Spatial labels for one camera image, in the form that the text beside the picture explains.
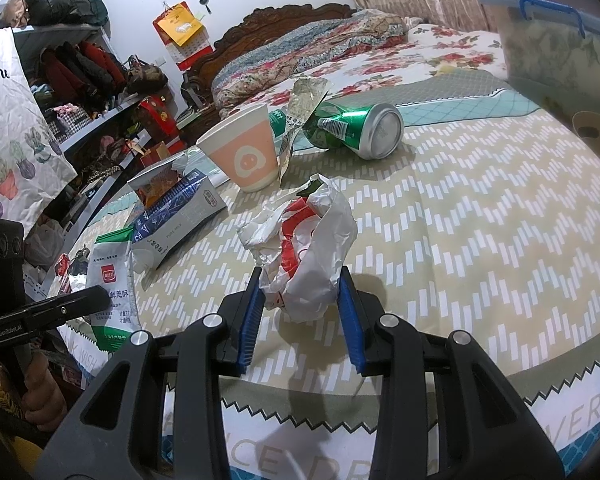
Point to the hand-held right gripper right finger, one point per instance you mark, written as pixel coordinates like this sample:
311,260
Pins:
350,320

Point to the brown patterned handbag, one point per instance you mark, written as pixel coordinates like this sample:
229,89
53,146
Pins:
147,77

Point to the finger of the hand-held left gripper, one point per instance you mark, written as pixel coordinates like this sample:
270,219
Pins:
70,305

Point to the person's left hand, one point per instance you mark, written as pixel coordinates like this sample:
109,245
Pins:
45,400

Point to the pink white paper cup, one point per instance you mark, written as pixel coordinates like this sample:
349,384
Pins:
240,155

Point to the white plant print tote bag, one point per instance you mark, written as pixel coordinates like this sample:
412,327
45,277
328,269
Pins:
10,125

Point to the orange printed snack wrapper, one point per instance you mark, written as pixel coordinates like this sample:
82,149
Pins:
155,185

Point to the white red plastic bag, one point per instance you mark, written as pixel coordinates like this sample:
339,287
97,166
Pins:
325,240

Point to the green white snack packet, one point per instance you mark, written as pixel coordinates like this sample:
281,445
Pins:
112,280

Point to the brown paper bag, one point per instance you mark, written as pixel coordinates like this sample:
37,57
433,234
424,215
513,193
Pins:
155,155

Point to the red gift box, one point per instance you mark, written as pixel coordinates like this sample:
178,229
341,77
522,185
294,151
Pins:
157,112

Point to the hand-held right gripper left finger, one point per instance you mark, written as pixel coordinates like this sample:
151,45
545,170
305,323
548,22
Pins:
250,320

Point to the carved wooden headboard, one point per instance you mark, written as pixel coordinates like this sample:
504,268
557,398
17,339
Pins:
260,20

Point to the patchwork floral quilt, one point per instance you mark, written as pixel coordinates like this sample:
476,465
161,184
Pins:
300,50

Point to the red yellow wall calendar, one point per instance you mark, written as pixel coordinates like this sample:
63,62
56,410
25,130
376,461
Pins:
180,25

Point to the grey shelf rack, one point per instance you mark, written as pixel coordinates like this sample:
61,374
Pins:
105,116

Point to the green drink can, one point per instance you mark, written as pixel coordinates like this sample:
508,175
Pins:
360,125

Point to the crushed clear plastic bottle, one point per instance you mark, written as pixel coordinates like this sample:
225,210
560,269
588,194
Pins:
305,100

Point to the red floral bed sheet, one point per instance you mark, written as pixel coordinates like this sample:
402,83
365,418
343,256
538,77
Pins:
445,50

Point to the beige zigzag blanket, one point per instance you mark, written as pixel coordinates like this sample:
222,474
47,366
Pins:
455,235

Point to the clear storage bin blue lid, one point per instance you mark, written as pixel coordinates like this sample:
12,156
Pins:
545,50

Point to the hanging dark red clothes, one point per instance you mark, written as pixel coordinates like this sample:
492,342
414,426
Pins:
85,70

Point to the blue white milk carton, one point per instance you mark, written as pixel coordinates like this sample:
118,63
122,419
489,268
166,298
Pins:
180,215

